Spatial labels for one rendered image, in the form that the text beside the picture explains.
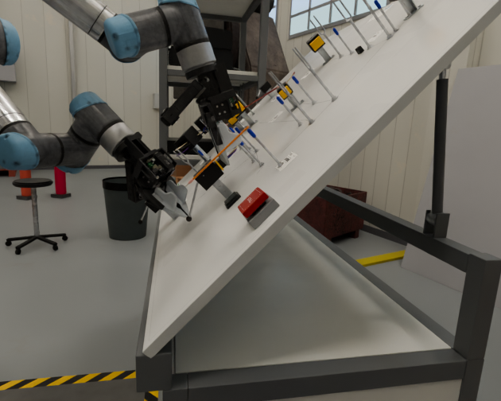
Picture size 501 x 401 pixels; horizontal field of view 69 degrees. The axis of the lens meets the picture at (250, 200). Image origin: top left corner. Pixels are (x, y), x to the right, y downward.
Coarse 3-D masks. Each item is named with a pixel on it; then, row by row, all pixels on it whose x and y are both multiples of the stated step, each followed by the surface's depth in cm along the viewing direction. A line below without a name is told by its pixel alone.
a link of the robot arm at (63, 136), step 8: (72, 128) 84; (64, 136) 83; (72, 136) 84; (64, 144) 81; (72, 144) 83; (80, 144) 85; (88, 144) 85; (96, 144) 86; (64, 152) 81; (72, 152) 83; (80, 152) 85; (88, 152) 87; (64, 160) 82; (72, 160) 84; (80, 160) 87; (88, 160) 90; (64, 168) 88; (72, 168) 88; (80, 168) 89
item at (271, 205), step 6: (270, 198) 59; (264, 204) 59; (270, 204) 58; (276, 204) 59; (258, 210) 59; (264, 210) 58; (270, 210) 59; (252, 216) 59; (258, 216) 58; (264, 216) 59; (252, 222) 58; (258, 222) 59
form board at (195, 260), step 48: (432, 0) 82; (480, 0) 61; (336, 48) 126; (384, 48) 82; (432, 48) 61; (384, 96) 61; (288, 144) 82; (336, 144) 60; (192, 192) 124; (240, 192) 81; (288, 192) 60; (192, 240) 80; (240, 240) 60; (192, 288) 60
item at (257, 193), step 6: (252, 192) 62; (258, 192) 60; (264, 192) 58; (246, 198) 62; (252, 198) 60; (258, 198) 58; (264, 198) 58; (240, 204) 62; (246, 204) 60; (252, 204) 58; (258, 204) 58; (240, 210) 60; (246, 210) 58; (252, 210) 58; (246, 216) 58
